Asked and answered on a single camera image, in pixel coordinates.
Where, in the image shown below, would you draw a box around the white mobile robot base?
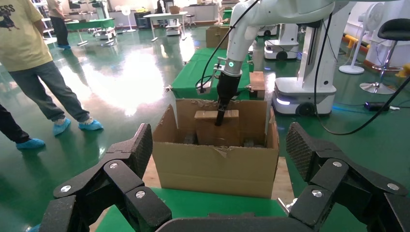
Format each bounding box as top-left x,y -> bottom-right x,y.
264,24 -> 300,61

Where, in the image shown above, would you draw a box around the stacked cardboard boxes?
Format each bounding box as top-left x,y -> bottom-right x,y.
205,25 -> 231,49

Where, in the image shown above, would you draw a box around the brown box on side table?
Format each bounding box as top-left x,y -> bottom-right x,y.
249,71 -> 266,99

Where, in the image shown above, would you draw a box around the person in grey jeans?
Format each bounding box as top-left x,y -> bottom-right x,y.
0,0 -> 104,137

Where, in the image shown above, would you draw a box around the black power adapter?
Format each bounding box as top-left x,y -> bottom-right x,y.
364,101 -> 401,112

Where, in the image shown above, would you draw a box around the person beige shirt dark trousers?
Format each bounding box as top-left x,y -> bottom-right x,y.
46,0 -> 72,50

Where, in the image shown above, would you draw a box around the black bar stool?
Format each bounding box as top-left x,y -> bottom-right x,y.
359,17 -> 410,95

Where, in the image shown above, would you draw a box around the green covered work table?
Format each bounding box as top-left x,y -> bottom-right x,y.
65,17 -> 117,46

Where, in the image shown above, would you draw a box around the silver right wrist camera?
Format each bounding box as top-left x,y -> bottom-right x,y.
197,57 -> 226,95

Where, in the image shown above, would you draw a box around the small cardboard box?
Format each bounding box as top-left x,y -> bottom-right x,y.
194,109 -> 240,147

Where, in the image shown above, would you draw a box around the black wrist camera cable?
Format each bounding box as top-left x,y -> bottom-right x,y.
195,0 -> 260,93

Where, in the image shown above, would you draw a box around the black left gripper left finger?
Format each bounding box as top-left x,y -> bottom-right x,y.
40,123 -> 173,232

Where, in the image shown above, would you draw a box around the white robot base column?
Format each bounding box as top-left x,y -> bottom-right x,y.
271,19 -> 337,116

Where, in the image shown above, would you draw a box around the yellow floor barrier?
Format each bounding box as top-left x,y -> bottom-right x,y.
342,33 -> 367,55

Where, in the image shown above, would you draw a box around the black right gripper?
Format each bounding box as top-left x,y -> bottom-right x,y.
215,71 -> 241,127

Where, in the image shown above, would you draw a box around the white work table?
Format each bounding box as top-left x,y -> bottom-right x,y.
142,11 -> 189,43

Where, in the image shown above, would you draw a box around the long black power cable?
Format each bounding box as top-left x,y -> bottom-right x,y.
314,13 -> 410,137

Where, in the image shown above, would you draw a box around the large white pedestal fan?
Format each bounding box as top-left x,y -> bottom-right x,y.
338,2 -> 385,75

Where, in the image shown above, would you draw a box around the large open cardboard carton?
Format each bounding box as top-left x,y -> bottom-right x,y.
152,97 -> 280,200

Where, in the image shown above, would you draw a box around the person in slim black trousers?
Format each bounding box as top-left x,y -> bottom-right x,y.
0,104 -> 46,151

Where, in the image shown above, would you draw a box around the small white pedestal fan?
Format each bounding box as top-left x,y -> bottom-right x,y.
121,4 -> 137,33

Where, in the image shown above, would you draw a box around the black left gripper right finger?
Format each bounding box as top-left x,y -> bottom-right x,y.
285,121 -> 410,232

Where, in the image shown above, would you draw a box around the green cloth on side table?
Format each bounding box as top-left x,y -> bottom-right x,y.
171,48 -> 254,101

